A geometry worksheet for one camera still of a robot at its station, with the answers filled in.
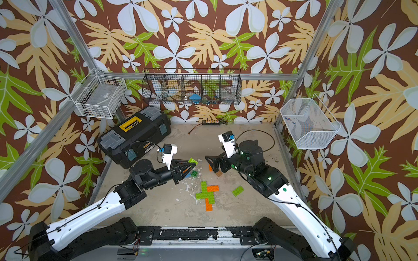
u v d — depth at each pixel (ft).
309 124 2.73
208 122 3.92
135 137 2.98
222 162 1.83
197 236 2.46
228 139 1.79
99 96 2.80
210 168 3.18
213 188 2.86
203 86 3.15
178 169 1.91
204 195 2.82
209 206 2.69
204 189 2.85
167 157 1.89
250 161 1.58
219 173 3.06
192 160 2.08
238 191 2.89
